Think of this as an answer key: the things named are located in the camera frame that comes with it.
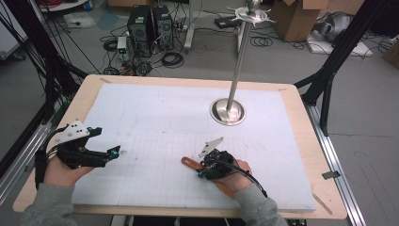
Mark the small cardboard box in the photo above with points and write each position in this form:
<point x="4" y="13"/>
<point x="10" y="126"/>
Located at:
<point x="392" y="55"/>

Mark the white flat board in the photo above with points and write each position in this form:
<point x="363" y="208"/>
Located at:
<point x="360" y="50"/>

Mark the black flat device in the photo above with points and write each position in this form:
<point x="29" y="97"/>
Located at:
<point x="224" y="22"/>

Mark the white cabinet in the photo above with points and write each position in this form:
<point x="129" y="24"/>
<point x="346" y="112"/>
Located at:
<point x="9" y="34"/>

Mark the white foam mat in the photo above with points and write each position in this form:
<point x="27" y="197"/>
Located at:
<point x="156" y="106"/>

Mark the metal stand with hooks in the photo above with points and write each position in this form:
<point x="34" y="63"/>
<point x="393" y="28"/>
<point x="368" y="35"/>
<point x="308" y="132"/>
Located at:
<point x="233" y="91"/>

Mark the wooden rice paddle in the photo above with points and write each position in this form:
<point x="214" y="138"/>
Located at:
<point x="192" y="163"/>

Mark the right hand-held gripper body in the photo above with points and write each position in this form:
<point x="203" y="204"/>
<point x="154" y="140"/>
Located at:
<point x="219" y="164"/>

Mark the grey metal bracket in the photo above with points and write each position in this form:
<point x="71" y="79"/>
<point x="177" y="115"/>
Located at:
<point x="330" y="174"/>

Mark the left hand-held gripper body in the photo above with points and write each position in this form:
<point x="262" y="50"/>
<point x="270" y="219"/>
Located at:
<point x="81" y="155"/>

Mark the aluminium rail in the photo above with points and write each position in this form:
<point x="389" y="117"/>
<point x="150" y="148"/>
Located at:
<point x="19" y="166"/>
<point x="338" y="169"/>

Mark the slim black computer tower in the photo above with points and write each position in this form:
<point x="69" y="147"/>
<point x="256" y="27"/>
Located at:
<point x="163" y="28"/>

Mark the person's right hand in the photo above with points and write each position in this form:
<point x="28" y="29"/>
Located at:
<point x="239" y="179"/>

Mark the person's left hand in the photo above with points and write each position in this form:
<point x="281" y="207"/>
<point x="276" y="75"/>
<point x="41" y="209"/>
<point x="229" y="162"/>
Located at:
<point x="62" y="174"/>

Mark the open cardboard box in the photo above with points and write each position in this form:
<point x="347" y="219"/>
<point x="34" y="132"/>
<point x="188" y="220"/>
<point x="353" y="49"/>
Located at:
<point x="295" y="19"/>

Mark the large black computer tower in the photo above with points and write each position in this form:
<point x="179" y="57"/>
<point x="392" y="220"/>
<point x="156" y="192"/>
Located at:
<point x="140" y="29"/>

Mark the black metal frame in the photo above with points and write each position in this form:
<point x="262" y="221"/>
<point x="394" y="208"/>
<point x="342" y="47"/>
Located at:
<point x="47" y="62"/>
<point x="338" y="53"/>

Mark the white desk leg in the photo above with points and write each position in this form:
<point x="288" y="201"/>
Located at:
<point x="189" y="28"/>

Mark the small white power box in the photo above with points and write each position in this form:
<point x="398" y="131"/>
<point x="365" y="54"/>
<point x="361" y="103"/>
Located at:
<point x="122" y="44"/>

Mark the grey bag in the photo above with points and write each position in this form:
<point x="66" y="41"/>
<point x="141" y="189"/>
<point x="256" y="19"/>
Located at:
<point x="334" y="26"/>

